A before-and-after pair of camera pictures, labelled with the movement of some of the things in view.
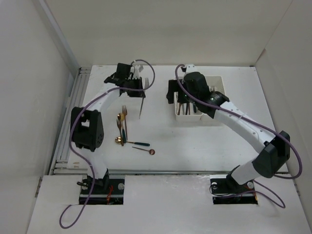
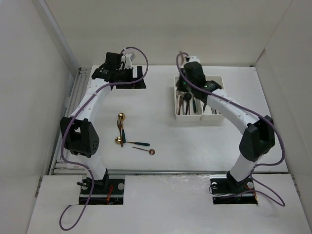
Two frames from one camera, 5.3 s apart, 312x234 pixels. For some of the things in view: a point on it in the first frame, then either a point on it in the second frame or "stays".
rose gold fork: [119, 125] stays
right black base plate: [225, 191] stays
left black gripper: [137, 94] -> [137, 85]
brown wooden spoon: [179, 108] stays
